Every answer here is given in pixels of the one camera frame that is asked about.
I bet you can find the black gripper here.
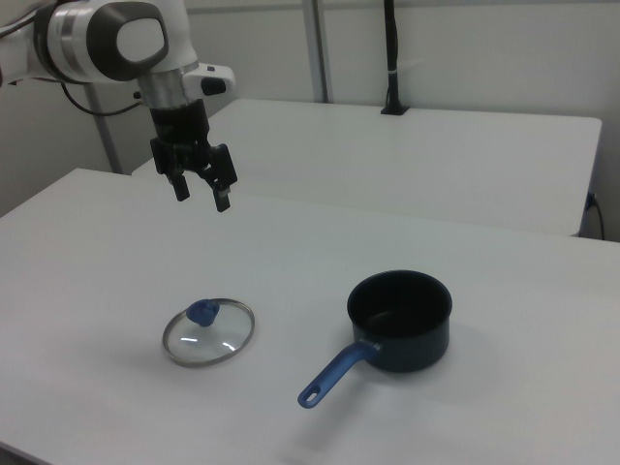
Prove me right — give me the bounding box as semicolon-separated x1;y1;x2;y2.
148;99;239;214

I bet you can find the glass lid with blue knob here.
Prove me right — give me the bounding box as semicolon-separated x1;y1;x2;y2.
161;298;257;369

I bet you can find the dark blue saucepan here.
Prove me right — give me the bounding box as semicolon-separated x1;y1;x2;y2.
296;269;455;411

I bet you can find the grey partition post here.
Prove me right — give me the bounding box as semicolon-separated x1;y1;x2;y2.
85;82;123;174
302;0;336;104

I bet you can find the dark robot cable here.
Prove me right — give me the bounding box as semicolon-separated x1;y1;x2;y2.
60;81;144;117

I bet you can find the black camera stand pole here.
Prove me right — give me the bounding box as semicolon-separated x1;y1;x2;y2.
380;0;411;116

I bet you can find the black cable with blue clip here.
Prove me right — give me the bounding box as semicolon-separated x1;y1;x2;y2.
584;192;607;239

